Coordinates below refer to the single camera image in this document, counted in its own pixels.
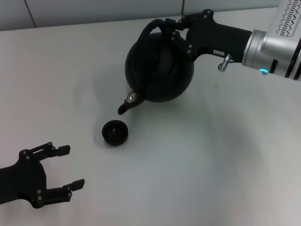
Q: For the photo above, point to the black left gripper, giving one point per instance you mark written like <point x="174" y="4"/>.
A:
<point x="23" y="181"/>

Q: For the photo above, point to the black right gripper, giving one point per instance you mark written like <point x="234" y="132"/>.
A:
<point x="216" y="40"/>

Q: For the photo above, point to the black round teapot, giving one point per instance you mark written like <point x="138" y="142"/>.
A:
<point x="162" y="75"/>

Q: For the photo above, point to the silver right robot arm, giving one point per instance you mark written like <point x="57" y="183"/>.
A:
<point x="270" y="54"/>

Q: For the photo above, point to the small dark teacup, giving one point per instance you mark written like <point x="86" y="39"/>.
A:
<point x="115" y="134"/>

